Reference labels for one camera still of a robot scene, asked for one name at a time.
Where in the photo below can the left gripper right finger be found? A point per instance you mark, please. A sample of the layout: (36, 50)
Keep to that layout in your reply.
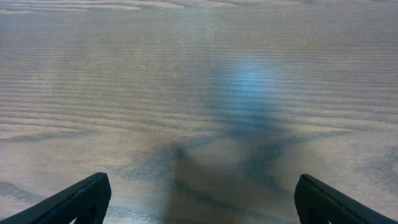
(319, 203)

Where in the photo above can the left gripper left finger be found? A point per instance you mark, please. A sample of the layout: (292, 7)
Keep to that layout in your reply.
(85, 202)

